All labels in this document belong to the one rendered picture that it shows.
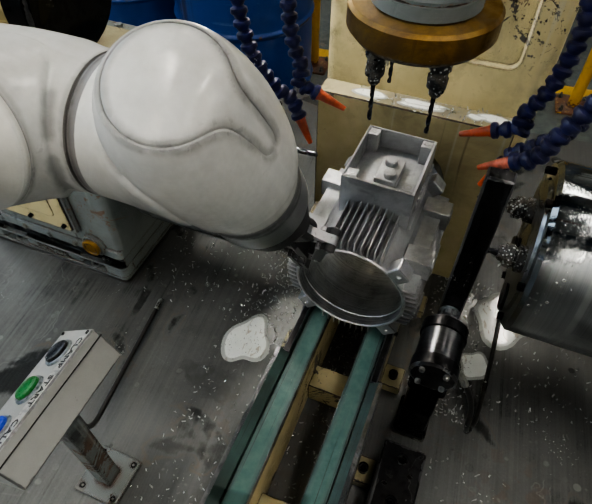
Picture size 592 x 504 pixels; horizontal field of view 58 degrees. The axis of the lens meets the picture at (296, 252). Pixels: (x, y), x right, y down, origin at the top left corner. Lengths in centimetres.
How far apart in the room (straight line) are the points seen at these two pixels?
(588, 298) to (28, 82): 62
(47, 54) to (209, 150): 15
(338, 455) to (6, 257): 77
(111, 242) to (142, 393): 27
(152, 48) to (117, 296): 79
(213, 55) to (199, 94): 2
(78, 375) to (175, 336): 34
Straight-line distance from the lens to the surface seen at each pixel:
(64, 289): 110
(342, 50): 96
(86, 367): 66
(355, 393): 77
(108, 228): 97
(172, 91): 28
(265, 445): 74
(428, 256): 72
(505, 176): 58
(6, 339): 107
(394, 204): 71
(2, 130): 37
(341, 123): 88
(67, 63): 38
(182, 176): 29
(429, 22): 63
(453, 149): 86
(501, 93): 94
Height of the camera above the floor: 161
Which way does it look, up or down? 49 degrees down
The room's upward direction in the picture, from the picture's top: straight up
